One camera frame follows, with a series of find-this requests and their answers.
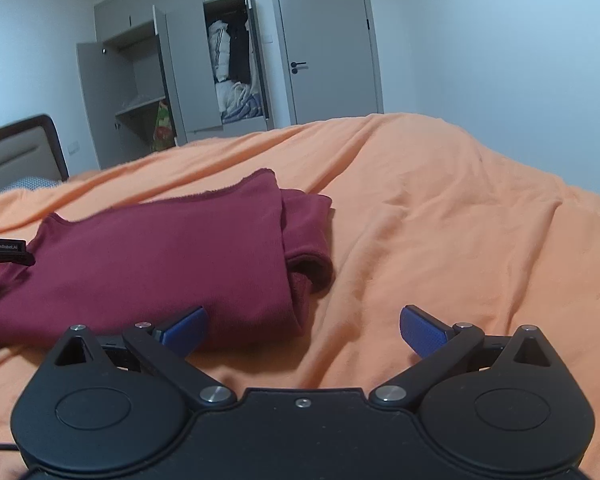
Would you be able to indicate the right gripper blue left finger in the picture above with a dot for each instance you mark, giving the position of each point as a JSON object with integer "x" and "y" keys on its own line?
{"x": 162, "y": 350}

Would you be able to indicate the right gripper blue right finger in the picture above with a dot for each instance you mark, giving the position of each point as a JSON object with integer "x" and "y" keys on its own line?
{"x": 444, "y": 352}

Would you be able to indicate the maroon long sleeve shirt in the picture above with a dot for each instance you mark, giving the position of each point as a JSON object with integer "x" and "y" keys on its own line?
{"x": 249, "y": 255}

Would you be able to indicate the white folded clothes pile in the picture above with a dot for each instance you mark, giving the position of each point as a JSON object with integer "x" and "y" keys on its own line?
{"x": 231, "y": 95}

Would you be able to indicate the blue patterned pillow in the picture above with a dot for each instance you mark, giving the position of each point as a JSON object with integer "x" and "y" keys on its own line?
{"x": 30, "y": 184}

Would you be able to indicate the brown beige bed headboard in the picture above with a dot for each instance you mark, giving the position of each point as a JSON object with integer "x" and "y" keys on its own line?
{"x": 30, "y": 151}

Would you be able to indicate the orange bed duvet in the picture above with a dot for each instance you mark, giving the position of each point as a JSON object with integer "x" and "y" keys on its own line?
{"x": 423, "y": 214}

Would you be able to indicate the colourful fruit print bag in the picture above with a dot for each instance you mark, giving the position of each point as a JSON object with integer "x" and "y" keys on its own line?
{"x": 163, "y": 137}

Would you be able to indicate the blue striped folded cloth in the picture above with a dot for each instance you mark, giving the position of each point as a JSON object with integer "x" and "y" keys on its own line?
{"x": 250, "y": 107}

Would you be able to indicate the grey built-in wardrobe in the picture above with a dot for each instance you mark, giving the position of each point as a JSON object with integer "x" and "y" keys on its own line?
{"x": 151, "y": 50}

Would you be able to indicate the black hanging garment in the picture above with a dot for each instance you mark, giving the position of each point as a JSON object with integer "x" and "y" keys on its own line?
{"x": 239, "y": 67}

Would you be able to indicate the white hanging jacket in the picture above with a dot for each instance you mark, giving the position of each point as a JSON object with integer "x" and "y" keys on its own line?
{"x": 219, "y": 46}

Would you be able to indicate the grey room door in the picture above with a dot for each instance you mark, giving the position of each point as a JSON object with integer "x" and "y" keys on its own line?
{"x": 337, "y": 40}

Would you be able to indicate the white wall socket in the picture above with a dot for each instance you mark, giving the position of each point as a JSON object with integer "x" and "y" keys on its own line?
{"x": 73, "y": 148}

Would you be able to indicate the black door handle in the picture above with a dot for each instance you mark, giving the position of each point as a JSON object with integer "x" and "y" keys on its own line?
{"x": 297, "y": 66}

